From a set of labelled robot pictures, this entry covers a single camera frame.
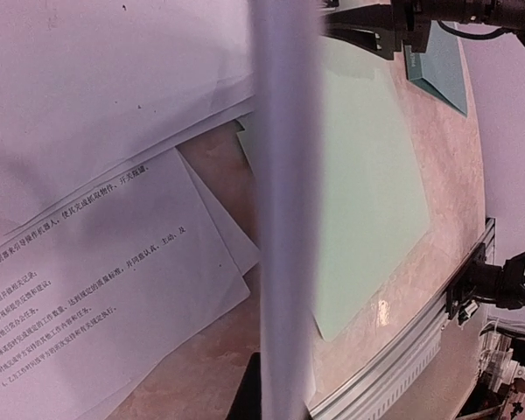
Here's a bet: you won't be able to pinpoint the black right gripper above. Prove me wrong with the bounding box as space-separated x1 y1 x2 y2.
324 1 499 60

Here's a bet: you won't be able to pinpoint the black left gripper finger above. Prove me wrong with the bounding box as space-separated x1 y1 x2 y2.
229 352 262 420

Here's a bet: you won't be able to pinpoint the printed paper sheet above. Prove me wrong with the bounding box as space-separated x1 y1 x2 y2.
0 1 253 244
251 1 321 419

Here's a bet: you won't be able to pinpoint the light green clipboard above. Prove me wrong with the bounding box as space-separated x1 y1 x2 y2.
239 36 429 341

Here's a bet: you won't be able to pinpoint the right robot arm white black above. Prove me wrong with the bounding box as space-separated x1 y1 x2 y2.
320 0 525 60

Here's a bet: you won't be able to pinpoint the dark teal folder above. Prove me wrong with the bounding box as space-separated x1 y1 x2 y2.
404 22 468 116

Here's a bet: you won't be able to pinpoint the left lower paper sheets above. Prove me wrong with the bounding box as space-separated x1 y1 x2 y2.
0 150 249 419

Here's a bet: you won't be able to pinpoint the front aluminium rail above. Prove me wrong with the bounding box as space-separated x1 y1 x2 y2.
309 218 495 419

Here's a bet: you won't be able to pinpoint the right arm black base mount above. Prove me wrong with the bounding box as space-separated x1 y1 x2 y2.
445 243 525 325

